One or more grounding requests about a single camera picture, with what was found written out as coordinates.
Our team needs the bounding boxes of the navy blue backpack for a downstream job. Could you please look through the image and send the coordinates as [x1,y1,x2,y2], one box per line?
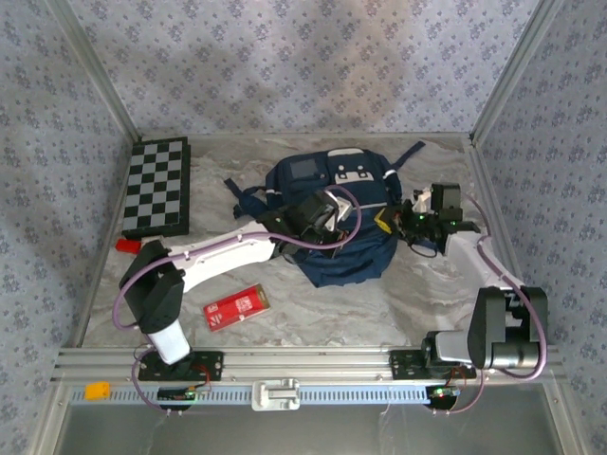
[223,140,426,289]

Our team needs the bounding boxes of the red rectangular pencil case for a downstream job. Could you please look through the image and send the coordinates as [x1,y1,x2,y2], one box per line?
[203,283,272,334]

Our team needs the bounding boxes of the black and grey chessboard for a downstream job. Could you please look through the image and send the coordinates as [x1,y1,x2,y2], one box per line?
[120,136,192,239]

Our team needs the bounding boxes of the right circuit board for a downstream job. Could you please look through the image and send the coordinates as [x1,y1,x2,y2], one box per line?
[425,385,462,400]

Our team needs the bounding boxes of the circuit board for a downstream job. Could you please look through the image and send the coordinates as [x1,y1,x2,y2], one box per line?
[157,387,198,405]
[425,385,462,400]

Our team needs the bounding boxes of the grey metal front panel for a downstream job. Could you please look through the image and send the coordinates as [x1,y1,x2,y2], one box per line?
[28,383,585,455]

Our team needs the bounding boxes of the left circuit board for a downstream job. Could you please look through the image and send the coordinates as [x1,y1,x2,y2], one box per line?
[157,387,198,405]

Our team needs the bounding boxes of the yellow connector block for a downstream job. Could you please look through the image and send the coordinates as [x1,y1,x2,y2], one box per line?
[84,381,112,402]

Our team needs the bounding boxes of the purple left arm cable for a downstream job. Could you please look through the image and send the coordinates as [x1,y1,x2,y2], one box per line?
[113,184,364,418]

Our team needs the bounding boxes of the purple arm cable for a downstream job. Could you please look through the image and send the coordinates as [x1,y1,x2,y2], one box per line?
[113,184,364,418]
[433,193,551,418]

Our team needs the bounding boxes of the aluminium side rail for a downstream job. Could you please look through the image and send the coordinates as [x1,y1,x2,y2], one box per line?
[467,136,543,345]
[70,136,135,348]

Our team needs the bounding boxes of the aluminium front frame rail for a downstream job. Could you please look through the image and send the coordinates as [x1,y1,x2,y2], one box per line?
[50,345,566,384]

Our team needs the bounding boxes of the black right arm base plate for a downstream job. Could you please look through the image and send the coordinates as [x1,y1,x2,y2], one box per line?
[388,349,478,380]

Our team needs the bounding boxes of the aluminium rear rail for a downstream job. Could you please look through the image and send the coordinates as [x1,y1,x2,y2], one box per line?
[136,131,474,140]

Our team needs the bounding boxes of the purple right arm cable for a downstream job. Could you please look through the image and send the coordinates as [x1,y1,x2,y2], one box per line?
[433,193,551,418]

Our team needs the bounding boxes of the white latch handle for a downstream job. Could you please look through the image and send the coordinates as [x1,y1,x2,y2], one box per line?
[250,377,302,412]

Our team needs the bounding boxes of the blue-grey slotted cable duct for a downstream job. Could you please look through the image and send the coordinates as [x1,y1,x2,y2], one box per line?
[69,384,429,407]

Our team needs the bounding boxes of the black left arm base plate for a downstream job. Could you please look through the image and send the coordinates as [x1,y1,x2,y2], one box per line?
[137,350,225,383]

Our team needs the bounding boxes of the aluminium corner post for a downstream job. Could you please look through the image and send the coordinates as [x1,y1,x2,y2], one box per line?
[468,0,566,144]
[46,0,141,141]

